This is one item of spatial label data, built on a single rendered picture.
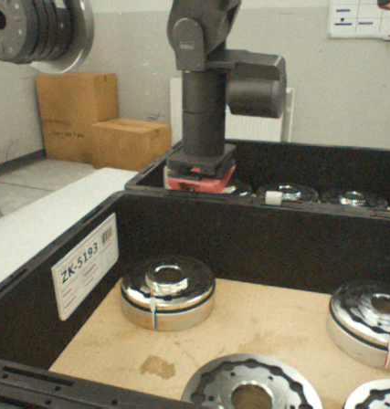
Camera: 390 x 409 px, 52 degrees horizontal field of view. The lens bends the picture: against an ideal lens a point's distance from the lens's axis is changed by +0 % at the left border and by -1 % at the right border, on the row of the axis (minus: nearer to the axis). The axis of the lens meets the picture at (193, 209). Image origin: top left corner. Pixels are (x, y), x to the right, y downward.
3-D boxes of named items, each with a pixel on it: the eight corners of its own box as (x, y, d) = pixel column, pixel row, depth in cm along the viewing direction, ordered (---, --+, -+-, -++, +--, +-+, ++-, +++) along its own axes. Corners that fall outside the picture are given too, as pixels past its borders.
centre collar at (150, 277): (139, 288, 42) (139, 282, 42) (152, 264, 47) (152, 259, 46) (184, 293, 41) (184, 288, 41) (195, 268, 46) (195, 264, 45)
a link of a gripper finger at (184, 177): (229, 215, 59) (232, 153, 55) (213, 236, 53) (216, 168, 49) (186, 208, 61) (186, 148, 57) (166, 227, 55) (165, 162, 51)
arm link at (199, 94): (192, 58, 52) (173, 61, 48) (243, 60, 50) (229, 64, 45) (192, 111, 55) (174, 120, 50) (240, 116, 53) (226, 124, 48)
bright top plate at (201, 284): (106, 302, 41) (106, 298, 40) (140, 254, 50) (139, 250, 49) (205, 316, 39) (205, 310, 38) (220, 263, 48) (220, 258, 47)
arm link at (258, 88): (199, 2, 49) (171, 18, 43) (294, 1, 45) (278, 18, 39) (205, 96, 56) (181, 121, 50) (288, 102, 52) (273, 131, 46)
